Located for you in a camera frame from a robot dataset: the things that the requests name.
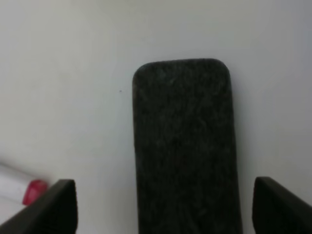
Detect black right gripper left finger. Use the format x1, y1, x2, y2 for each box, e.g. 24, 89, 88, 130
0, 179, 78, 234

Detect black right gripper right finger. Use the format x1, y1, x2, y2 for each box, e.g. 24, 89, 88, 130
252, 176, 312, 234

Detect black felt whiteboard eraser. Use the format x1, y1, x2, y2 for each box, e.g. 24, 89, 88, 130
133, 58, 243, 234

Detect white marker pink caps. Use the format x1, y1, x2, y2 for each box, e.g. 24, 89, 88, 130
0, 164, 48, 206

